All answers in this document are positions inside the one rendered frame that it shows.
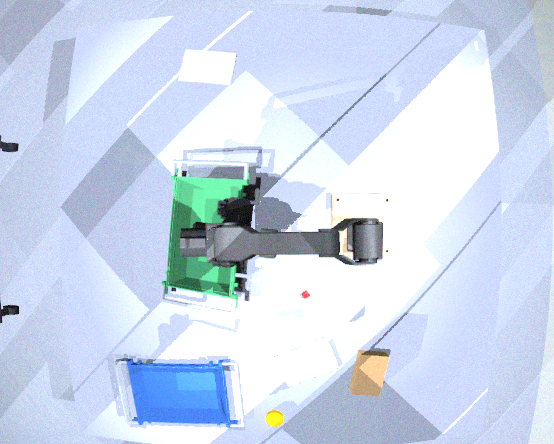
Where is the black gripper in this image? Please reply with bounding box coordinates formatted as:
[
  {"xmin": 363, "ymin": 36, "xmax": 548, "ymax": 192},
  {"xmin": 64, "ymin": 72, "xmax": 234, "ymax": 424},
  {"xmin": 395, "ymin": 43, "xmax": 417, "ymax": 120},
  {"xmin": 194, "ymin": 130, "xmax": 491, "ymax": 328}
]
[{"xmin": 192, "ymin": 222, "xmax": 278, "ymax": 259}]

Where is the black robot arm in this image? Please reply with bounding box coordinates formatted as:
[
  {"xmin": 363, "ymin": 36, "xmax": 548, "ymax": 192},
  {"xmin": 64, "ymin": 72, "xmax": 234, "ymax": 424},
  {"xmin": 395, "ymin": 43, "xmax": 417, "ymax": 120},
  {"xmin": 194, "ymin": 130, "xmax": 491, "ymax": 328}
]
[{"xmin": 179, "ymin": 197, "xmax": 384, "ymax": 267}]

